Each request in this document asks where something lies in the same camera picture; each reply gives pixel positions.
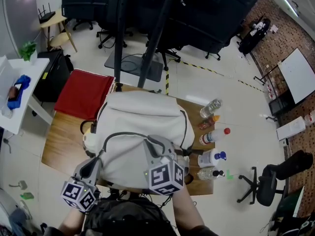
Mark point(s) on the clear bottle black pump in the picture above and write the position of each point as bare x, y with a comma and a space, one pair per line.
208, 173

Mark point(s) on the green floor object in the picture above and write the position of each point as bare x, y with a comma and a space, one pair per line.
26, 195

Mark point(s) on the person's right forearm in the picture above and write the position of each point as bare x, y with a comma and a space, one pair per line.
187, 213

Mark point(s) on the large black display panel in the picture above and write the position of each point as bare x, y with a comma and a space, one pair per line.
201, 13

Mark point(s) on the clear water bottle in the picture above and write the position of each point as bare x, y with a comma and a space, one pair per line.
210, 108

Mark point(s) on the blue cloth bundle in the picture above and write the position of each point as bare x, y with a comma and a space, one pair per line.
18, 99

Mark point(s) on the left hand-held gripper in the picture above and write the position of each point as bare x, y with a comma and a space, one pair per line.
77, 193

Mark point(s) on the black suitcase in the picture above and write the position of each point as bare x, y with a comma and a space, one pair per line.
53, 77

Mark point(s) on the grey fridge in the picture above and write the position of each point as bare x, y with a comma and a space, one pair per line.
19, 18

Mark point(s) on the small orange-cap bottle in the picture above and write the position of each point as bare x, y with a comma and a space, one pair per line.
208, 123

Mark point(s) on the black office chair with jacket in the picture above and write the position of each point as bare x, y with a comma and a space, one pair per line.
268, 183

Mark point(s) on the person's left forearm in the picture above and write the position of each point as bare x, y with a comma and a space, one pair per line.
71, 222

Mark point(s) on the white bottle blue pump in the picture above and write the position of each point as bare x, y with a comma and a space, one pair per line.
208, 158

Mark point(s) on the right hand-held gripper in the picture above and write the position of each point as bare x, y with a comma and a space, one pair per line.
162, 177

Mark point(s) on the grey floor object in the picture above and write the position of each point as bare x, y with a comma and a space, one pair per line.
22, 184

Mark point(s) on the white desk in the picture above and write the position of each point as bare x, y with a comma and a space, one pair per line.
27, 82

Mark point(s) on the black crate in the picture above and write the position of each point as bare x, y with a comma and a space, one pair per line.
278, 106

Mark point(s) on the person's black top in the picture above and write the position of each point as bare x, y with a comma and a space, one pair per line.
128, 217

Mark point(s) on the whiteboard on stand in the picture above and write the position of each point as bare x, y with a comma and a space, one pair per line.
297, 75

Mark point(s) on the white box appliance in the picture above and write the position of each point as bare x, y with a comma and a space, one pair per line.
291, 128

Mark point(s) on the wooden stool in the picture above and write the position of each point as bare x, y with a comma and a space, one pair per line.
55, 21

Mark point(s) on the black router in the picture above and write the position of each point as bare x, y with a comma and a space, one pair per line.
46, 16

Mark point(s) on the black display stand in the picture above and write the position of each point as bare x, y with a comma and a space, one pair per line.
120, 45

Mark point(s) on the white backpack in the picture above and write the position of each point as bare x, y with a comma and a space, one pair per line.
137, 129

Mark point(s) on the green potted plant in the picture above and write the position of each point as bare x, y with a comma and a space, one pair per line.
27, 50

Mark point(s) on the white bottle red cap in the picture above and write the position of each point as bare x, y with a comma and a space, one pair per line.
212, 136

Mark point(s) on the red cloth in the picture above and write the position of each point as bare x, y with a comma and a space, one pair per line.
83, 93

